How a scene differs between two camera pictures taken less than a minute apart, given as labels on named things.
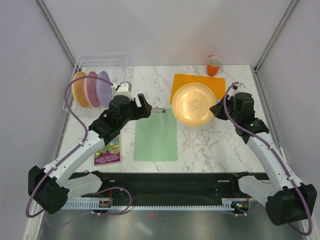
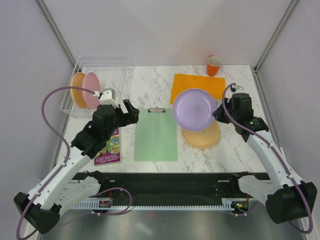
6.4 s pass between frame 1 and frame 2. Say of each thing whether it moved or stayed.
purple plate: moved
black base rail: stayed
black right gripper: stayed
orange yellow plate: stayed
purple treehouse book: stayed
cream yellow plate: moved
